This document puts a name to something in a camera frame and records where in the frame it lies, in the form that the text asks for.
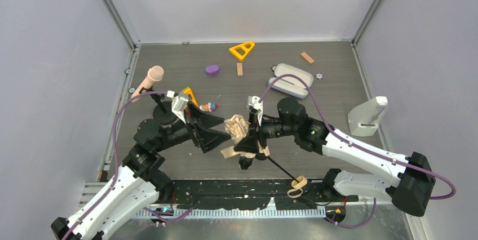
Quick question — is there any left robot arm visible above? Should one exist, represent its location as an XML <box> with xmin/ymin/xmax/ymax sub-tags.
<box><xmin>51</xmin><ymin>103</ymin><xmax>231</xmax><ymax>239</ymax></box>

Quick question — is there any orange green triangle block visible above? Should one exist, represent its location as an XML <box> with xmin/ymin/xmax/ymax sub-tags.
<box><xmin>182</xmin><ymin>87</ymin><xmax>199</xmax><ymax>107</ymax></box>

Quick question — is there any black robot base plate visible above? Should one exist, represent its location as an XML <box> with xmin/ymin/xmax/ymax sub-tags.
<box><xmin>155</xmin><ymin>179</ymin><xmax>359</xmax><ymax>210</ymax></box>

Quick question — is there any yellow triangle frame block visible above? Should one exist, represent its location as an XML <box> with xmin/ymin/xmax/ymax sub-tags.
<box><xmin>228</xmin><ymin>41</ymin><xmax>255</xmax><ymax>62</ymax></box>

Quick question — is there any white stand holder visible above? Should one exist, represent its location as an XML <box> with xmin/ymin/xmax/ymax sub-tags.
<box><xmin>348</xmin><ymin>96</ymin><xmax>388</xmax><ymax>137</ymax></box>

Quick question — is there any small ice cream toy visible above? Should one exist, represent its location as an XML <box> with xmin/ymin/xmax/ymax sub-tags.
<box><xmin>199</xmin><ymin>103</ymin><xmax>219</xmax><ymax>112</ymax></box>

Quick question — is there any purple heart-shaped box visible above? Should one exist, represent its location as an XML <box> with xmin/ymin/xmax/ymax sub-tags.
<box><xmin>205</xmin><ymin>64</ymin><xmax>220</xmax><ymax>77</ymax></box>

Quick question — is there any beige folding umbrella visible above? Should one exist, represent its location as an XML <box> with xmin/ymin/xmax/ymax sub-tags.
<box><xmin>220</xmin><ymin>114</ymin><xmax>308</xmax><ymax>199</ymax></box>

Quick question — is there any pink toy microphone on stand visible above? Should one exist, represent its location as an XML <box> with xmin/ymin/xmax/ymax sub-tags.
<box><xmin>130</xmin><ymin>65</ymin><xmax>177</xmax><ymax>126</ymax></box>

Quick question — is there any small wooden block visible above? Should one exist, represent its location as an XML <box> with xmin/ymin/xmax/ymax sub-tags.
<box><xmin>300</xmin><ymin>52</ymin><xmax>315</xmax><ymax>64</ymax></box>
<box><xmin>236</xmin><ymin>63</ymin><xmax>244</xmax><ymax>77</ymax></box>

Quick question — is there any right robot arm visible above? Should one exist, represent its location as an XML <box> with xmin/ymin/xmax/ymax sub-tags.
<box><xmin>234</xmin><ymin>97</ymin><xmax>436</xmax><ymax>217</ymax></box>

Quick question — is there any white glasses case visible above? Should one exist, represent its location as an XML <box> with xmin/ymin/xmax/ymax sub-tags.
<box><xmin>268</xmin><ymin>63</ymin><xmax>315</xmax><ymax>99</ymax></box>

